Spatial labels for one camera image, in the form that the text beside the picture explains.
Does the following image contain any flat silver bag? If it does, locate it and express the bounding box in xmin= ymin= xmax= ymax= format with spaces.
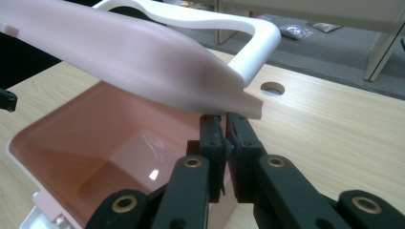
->
xmin=307 ymin=21 xmax=343 ymax=33

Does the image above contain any pink storage box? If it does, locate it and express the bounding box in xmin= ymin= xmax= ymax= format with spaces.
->
xmin=0 ymin=0 xmax=283 ymax=229

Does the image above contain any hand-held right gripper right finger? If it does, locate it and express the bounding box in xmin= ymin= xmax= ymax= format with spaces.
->
xmin=225 ymin=112 xmax=268 ymax=204

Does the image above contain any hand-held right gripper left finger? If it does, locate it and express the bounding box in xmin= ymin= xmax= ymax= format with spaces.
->
xmin=199 ymin=114 xmax=235 ymax=204

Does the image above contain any clear plastic bag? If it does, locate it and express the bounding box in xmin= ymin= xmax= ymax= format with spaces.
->
xmin=279 ymin=24 xmax=314 ymax=41

